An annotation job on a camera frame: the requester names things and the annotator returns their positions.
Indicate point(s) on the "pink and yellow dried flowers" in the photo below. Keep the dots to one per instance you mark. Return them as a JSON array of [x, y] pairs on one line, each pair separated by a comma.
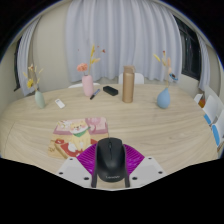
[[82, 67]]

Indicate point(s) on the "cartoon dog print mouse pad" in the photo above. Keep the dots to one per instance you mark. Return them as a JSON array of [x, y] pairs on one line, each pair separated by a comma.
[[73, 136]]

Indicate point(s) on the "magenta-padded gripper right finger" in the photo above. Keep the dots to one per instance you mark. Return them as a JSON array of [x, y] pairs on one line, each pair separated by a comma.
[[146, 168]]

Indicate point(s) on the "dark window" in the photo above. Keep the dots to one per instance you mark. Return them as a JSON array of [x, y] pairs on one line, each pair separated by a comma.
[[16, 66], [190, 50]]

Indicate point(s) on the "narrow white curtain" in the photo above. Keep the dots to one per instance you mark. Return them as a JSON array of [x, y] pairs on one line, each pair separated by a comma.
[[26, 56], [204, 66]]

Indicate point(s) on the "orange and blue dried flowers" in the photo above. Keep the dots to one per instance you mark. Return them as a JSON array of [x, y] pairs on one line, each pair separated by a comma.
[[169, 63]]

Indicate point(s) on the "bronze metal drink bottle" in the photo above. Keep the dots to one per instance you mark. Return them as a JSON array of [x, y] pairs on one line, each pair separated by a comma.
[[128, 85]]

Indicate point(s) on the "small black box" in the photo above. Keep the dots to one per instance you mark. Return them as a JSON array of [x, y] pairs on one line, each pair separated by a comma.
[[110, 90]]

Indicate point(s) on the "blue vase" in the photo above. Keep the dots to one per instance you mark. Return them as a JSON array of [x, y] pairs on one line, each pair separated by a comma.
[[163, 99]]

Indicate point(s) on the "wide white curtain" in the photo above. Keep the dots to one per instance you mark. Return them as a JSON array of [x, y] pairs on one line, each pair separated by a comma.
[[126, 33]]

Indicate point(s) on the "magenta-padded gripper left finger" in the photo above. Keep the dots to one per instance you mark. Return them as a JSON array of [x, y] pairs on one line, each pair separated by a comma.
[[75, 168]]

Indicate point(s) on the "black computer mouse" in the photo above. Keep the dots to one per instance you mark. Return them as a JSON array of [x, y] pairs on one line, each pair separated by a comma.
[[110, 163]]

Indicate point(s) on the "small white eraser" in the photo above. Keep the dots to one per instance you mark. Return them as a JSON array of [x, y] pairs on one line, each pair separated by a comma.
[[60, 103]]

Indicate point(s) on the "pale green vase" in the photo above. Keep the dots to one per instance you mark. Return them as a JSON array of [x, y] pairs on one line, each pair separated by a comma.
[[40, 100]]

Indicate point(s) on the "white and blue chairs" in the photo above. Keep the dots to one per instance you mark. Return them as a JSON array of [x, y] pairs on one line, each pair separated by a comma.
[[215, 113]]

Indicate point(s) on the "pink vase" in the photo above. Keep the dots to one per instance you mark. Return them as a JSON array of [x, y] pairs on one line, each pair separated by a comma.
[[87, 86]]

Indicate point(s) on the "dark marker pen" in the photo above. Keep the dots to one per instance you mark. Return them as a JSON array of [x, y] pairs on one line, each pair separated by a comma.
[[94, 94]]

